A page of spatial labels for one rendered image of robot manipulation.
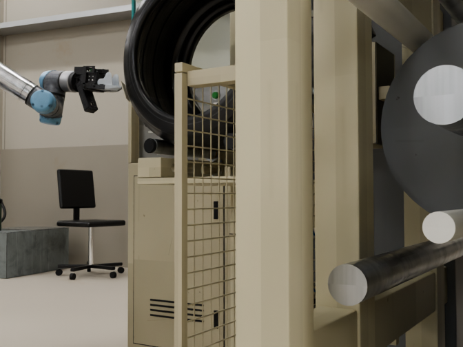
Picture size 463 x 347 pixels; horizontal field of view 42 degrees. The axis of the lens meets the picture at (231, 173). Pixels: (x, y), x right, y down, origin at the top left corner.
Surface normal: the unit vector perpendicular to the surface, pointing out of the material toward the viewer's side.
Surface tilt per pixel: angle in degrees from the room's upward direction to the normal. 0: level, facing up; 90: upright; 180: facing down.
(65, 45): 90
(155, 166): 90
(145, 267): 90
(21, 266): 90
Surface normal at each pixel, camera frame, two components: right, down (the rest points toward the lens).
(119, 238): -0.38, -0.04
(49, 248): 0.92, -0.02
